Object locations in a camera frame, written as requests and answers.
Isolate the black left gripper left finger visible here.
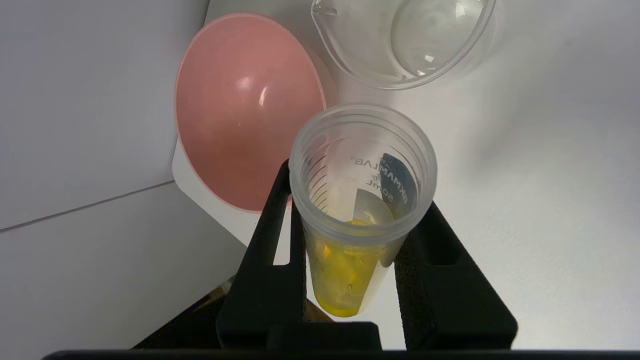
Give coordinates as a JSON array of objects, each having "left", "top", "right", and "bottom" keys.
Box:
[{"left": 216, "top": 159, "right": 307, "bottom": 351}]

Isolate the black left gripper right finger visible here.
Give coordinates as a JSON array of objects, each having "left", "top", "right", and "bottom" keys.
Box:
[{"left": 394, "top": 200, "right": 518, "bottom": 351}]

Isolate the test tube with yellow pigment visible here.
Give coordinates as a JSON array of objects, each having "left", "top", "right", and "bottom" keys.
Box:
[{"left": 288, "top": 102, "right": 439, "bottom": 318}]

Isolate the clear glass beaker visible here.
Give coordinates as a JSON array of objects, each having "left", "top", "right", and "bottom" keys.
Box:
[{"left": 310, "top": 0, "right": 498, "bottom": 91}]

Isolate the pink bowl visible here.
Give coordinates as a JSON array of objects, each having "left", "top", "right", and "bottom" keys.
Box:
[{"left": 174, "top": 12, "right": 328, "bottom": 215}]

